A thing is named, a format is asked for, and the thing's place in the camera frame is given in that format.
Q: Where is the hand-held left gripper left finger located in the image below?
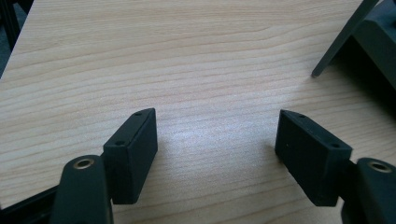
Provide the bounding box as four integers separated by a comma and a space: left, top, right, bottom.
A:
103, 107, 159, 205

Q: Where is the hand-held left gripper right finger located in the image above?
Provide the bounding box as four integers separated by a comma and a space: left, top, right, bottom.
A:
274, 108, 353, 207

